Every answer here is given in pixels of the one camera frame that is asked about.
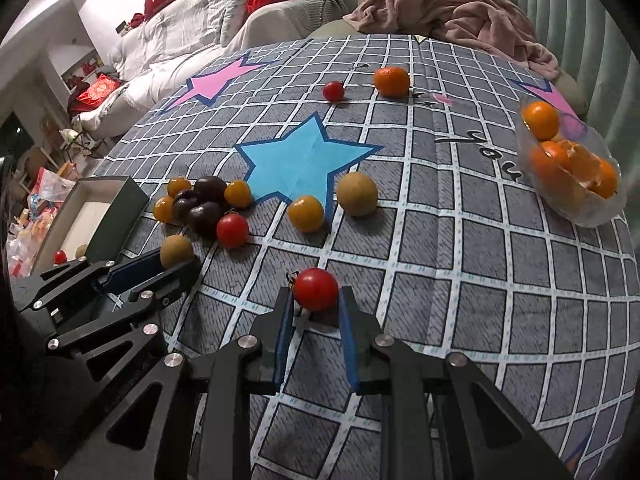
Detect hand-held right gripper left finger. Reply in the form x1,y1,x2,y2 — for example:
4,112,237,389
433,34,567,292
55,285,297,480

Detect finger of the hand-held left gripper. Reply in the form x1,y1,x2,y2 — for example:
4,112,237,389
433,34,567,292
17,249,167,314
45,259,202,386

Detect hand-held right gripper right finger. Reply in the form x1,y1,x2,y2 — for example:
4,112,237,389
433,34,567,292
339,284,576,480

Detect dark green cardboard box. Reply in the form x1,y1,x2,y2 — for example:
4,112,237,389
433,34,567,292
36,176,151,281

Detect large yellow cherry tomato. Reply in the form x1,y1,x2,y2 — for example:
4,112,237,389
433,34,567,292
287,195,326,233

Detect large brown longan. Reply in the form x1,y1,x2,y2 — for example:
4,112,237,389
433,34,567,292
336,171,379,218

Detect dark plum cluster top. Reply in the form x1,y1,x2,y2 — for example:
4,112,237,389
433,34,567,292
193,175,228,204

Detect grey checked star tablecloth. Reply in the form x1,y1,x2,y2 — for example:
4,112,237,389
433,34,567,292
92,34,640,480

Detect pile of snack packets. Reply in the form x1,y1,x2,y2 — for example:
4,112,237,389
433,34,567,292
7,165,77,277

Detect red embroidered cushion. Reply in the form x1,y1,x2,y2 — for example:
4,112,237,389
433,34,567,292
75,74,124,112

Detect white covered sofa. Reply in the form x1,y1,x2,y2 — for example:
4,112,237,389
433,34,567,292
75,0,361,137

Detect clear glass bowl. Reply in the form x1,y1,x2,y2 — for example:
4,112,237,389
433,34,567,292
515,95,626,228

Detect orange mandarin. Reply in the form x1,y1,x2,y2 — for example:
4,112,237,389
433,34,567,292
521,101,560,141
373,66,411,99
529,141,571,187
590,159,620,200

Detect peeled mandarin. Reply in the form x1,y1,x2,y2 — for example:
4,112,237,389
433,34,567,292
560,140,601,187

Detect pink blanket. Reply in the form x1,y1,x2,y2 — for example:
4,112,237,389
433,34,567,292
342,0,561,79

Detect green ribbed sofa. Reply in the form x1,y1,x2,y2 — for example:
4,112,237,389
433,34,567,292
360,0,636,126

